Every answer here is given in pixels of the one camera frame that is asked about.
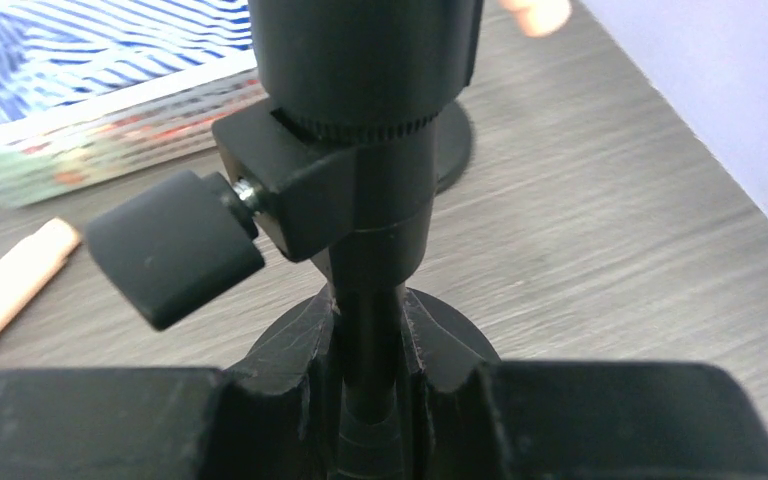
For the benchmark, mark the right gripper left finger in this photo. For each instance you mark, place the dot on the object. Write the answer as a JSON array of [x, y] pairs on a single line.
[[139, 417]]

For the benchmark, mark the white plastic basket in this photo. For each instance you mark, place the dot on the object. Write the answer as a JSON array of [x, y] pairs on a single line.
[[73, 147]]

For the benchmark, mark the black stand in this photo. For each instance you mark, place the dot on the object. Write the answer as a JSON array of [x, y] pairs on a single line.
[[368, 379]]

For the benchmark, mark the peach microphone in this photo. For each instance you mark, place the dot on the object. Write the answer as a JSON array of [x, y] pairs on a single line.
[[29, 266], [539, 18]]

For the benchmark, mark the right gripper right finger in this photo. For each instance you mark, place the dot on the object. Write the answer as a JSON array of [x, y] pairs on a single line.
[[589, 417]]

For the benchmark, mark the blue striped cloth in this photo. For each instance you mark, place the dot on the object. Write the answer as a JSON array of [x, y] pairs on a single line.
[[59, 53]]

